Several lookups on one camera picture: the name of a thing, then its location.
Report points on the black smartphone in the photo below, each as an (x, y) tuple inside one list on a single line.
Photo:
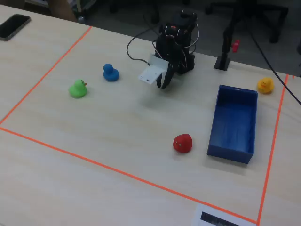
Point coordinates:
[(13, 27)]

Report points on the blue rubber duck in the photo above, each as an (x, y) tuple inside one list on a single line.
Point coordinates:
[(110, 74)]

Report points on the red rubber duck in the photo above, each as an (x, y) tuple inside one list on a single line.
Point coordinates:
[(183, 143)]

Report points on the white printed paper sheet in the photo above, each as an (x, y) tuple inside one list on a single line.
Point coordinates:
[(196, 216)]

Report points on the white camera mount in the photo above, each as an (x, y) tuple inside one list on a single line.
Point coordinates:
[(151, 73)]

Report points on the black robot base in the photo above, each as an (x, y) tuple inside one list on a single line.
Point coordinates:
[(188, 64)]

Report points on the yellow rubber duck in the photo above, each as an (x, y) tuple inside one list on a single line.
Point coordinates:
[(265, 86)]

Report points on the green rubber duck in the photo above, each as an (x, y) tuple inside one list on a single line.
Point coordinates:
[(77, 90)]

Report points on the black office chair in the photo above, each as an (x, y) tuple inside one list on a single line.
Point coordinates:
[(265, 11)]

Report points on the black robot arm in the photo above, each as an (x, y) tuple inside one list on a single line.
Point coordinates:
[(185, 26)]

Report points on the red clamp knob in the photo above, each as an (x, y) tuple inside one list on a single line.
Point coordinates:
[(235, 46)]

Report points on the black clamp stand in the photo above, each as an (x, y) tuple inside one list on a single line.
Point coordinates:
[(222, 62)]

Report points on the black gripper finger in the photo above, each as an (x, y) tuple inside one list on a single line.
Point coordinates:
[(169, 75), (160, 81)]

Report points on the blue rectangular open box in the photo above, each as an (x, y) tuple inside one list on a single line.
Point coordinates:
[(235, 124)]

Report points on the orange tape border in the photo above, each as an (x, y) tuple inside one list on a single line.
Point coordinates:
[(94, 162)]

